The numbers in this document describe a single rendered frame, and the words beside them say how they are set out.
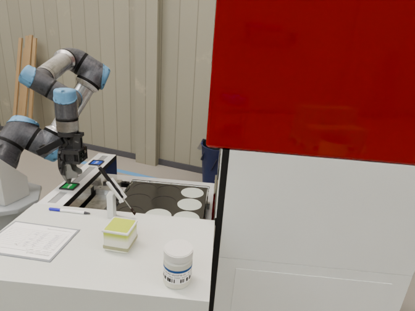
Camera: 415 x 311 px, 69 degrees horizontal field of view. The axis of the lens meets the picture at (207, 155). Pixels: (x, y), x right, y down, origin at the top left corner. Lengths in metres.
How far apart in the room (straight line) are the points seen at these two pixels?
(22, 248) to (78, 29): 3.78
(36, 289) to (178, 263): 0.34
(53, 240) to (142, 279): 0.31
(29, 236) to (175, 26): 3.07
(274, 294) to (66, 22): 4.15
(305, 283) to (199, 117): 2.76
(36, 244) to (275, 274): 0.77
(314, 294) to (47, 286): 0.87
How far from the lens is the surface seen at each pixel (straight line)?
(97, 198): 1.36
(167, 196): 1.31
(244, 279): 1.18
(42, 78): 1.27
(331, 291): 1.26
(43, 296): 0.88
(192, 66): 3.63
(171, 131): 3.87
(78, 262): 0.89
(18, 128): 1.55
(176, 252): 0.74
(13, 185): 1.54
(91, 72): 1.59
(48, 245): 0.97
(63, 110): 1.16
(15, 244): 1.01
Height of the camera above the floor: 1.51
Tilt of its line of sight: 20 degrees down
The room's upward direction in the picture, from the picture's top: 4 degrees clockwise
